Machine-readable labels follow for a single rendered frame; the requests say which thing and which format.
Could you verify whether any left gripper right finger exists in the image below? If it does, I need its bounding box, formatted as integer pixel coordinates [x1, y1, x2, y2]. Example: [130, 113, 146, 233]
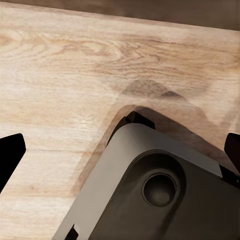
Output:
[224, 132, 240, 173]

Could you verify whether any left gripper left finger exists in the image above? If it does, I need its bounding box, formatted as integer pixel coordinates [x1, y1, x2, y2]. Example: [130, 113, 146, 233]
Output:
[0, 133, 26, 193]

